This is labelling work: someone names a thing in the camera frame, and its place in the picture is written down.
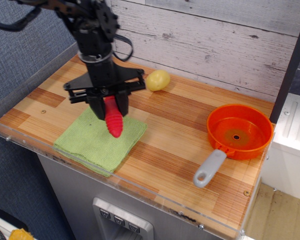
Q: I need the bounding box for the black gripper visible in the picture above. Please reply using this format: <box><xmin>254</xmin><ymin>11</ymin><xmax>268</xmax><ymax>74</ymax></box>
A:
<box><xmin>63</xmin><ymin>56</ymin><xmax>146</xmax><ymax>121</ymax></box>

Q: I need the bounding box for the red handled metal spoon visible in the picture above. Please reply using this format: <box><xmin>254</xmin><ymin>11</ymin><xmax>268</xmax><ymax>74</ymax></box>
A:
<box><xmin>104</xmin><ymin>95</ymin><xmax>123</xmax><ymax>138</ymax></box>

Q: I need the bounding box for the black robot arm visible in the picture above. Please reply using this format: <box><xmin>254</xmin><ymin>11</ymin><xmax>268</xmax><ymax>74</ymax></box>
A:
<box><xmin>8</xmin><ymin>0</ymin><xmax>145</xmax><ymax>120</ymax></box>

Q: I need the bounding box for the green cloth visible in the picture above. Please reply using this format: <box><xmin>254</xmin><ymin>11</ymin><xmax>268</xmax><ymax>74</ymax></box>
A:
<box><xmin>53</xmin><ymin>107</ymin><xmax>147</xmax><ymax>178</ymax></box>

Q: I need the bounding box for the yellow potato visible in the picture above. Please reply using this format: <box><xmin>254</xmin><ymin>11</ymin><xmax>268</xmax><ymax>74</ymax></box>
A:
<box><xmin>145</xmin><ymin>70</ymin><xmax>171</xmax><ymax>92</ymax></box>

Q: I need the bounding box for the clear acrylic guard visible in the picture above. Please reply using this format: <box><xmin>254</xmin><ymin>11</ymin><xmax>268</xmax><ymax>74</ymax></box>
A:
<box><xmin>0</xmin><ymin>47</ymin><xmax>273</xmax><ymax>240</ymax></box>

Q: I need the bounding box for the silver button panel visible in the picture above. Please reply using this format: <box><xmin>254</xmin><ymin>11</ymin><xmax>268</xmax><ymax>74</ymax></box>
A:
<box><xmin>92</xmin><ymin>197</ymin><xmax>155</xmax><ymax>240</ymax></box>

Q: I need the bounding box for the yellow object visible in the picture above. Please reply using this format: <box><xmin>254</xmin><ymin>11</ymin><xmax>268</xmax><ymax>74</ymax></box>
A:
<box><xmin>8</xmin><ymin>228</ymin><xmax>35</xmax><ymax>240</ymax></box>

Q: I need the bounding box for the white side cabinet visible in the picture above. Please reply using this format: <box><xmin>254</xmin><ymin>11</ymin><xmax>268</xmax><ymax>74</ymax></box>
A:
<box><xmin>261</xmin><ymin>93</ymin><xmax>300</xmax><ymax>199</ymax></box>

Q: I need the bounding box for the black braided cable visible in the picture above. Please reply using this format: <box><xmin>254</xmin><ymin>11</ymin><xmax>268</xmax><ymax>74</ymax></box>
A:
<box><xmin>0</xmin><ymin>6</ymin><xmax>42</xmax><ymax>32</ymax></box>

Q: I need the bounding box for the orange pan grey handle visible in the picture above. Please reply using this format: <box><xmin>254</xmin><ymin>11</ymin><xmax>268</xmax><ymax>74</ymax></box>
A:
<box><xmin>193</xmin><ymin>104</ymin><xmax>274</xmax><ymax>188</ymax></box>

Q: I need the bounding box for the dark right post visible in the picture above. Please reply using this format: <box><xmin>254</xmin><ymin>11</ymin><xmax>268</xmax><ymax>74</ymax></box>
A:
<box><xmin>269</xmin><ymin>32</ymin><xmax>300</xmax><ymax>124</ymax></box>

